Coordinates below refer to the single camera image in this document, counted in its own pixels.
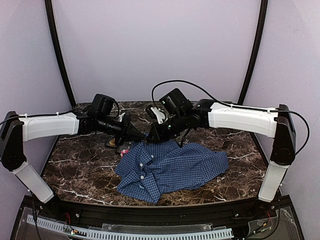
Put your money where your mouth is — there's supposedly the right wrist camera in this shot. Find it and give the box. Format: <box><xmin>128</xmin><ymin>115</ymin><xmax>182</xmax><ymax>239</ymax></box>
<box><xmin>145</xmin><ymin>105</ymin><xmax>167</xmax><ymax>124</ymax></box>

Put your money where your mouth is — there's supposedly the right black frame post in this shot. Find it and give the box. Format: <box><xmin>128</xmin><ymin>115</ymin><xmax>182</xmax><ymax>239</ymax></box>
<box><xmin>237</xmin><ymin>0</ymin><xmax>269</xmax><ymax>105</ymax></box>

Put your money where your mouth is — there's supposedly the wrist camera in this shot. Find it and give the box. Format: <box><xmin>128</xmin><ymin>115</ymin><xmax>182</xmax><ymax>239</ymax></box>
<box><xmin>145</xmin><ymin>105</ymin><xmax>167</xmax><ymax>124</ymax></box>
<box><xmin>118</xmin><ymin>112</ymin><xmax>126</xmax><ymax>122</ymax></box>

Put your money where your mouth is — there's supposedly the black frame post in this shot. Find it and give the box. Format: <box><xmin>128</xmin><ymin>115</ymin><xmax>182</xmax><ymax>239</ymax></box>
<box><xmin>44</xmin><ymin>0</ymin><xmax>76</xmax><ymax>108</ymax></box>
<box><xmin>237</xmin><ymin>0</ymin><xmax>269</xmax><ymax>105</ymax></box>

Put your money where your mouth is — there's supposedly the pink flower brooch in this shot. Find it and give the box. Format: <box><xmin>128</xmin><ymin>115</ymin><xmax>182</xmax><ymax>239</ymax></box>
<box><xmin>120</xmin><ymin>149</ymin><xmax>129</xmax><ymax>158</ymax></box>

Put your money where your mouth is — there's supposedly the gold round brooch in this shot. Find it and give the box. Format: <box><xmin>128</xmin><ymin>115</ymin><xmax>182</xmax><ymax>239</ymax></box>
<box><xmin>109</xmin><ymin>140</ymin><xmax>116</xmax><ymax>146</ymax></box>

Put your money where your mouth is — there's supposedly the left black display frame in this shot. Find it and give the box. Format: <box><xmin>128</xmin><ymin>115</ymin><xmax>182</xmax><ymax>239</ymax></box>
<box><xmin>104</xmin><ymin>138</ymin><xmax>117</xmax><ymax>148</ymax></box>

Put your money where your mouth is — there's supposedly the black aluminium front rail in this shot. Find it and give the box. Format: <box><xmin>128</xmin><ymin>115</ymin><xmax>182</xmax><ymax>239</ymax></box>
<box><xmin>59</xmin><ymin>199</ymin><xmax>261</xmax><ymax>229</ymax></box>

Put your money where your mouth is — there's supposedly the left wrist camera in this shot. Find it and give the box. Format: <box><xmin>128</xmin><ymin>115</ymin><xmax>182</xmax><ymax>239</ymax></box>
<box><xmin>118</xmin><ymin>112</ymin><xmax>126</xmax><ymax>122</ymax></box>

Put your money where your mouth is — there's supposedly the white slotted cable duct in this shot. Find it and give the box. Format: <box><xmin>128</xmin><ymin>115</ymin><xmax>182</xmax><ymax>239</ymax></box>
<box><xmin>22</xmin><ymin>214</ymin><xmax>234</xmax><ymax>240</ymax></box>

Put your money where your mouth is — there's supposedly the left black frame post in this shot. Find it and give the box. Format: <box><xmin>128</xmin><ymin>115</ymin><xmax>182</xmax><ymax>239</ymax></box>
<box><xmin>44</xmin><ymin>0</ymin><xmax>76</xmax><ymax>108</ymax></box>

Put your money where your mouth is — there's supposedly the middle black display frame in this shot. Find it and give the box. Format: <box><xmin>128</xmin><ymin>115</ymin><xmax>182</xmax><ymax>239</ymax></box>
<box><xmin>115</xmin><ymin>146</ymin><xmax>131</xmax><ymax>154</ymax></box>

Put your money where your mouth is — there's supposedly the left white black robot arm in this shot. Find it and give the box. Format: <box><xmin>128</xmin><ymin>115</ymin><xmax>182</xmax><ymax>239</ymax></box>
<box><xmin>0</xmin><ymin>93</ymin><xmax>145</xmax><ymax>204</ymax></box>

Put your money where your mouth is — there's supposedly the blue checkered shirt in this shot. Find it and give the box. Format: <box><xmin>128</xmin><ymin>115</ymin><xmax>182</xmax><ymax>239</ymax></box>
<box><xmin>115</xmin><ymin>140</ymin><xmax>229</xmax><ymax>204</ymax></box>

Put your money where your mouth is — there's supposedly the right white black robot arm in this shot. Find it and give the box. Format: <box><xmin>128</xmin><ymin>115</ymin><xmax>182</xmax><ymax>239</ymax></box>
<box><xmin>145</xmin><ymin>88</ymin><xmax>296</xmax><ymax>203</ymax></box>

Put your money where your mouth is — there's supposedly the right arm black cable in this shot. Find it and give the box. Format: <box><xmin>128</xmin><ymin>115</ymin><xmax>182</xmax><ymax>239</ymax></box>
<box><xmin>151</xmin><ymin>79</ymin><xmax>311</xmax><ymax>156</ymax></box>

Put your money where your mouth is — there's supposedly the black display frame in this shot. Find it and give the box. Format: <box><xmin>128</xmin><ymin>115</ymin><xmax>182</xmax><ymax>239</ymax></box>
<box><xmin>104</xmin><ymin>138</ymin><xmax>117</xmax><ymax>148</ymax></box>
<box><xmin>115</xmin><ymin>146</ymin><xmax>131</xmax><ymax>154</ymax></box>

